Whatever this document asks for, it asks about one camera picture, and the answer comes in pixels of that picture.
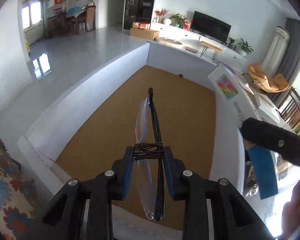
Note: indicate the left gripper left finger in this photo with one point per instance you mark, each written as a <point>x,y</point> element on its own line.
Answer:
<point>63,216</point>

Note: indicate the floral cloth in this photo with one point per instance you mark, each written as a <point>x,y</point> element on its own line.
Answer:
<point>20,203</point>

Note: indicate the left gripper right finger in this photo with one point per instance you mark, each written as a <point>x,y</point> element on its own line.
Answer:
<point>211,206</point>

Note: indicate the person's hand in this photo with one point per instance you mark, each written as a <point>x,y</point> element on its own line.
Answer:
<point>291,214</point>

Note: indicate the wooden chair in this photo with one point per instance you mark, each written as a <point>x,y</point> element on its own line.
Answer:
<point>290,110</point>

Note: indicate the white tv console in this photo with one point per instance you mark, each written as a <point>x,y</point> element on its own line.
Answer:
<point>191,40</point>

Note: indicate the red flower vase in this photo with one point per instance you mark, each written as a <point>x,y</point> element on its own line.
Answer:
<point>159,15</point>

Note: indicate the cardboard box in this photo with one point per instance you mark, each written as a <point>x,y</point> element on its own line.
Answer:
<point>145,34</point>

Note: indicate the orange lounge chair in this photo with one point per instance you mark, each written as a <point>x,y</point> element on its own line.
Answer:
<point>276,84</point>

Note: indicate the dark display cabinet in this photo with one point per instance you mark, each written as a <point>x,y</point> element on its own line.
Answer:
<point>137,11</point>

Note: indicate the clear eyeglasses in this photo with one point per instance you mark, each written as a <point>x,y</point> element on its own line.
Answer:
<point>151,195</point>

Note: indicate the white flat box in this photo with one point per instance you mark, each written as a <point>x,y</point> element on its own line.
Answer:
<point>244,101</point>

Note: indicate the small wooden bench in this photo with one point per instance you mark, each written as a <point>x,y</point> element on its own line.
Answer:
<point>215,49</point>

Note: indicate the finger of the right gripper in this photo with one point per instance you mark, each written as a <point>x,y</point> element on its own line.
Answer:
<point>265,138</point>

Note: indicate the black television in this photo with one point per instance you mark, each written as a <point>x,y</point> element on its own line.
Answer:
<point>209,26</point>

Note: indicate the potted green plant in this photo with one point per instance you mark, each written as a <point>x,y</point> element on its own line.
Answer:
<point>244,48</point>

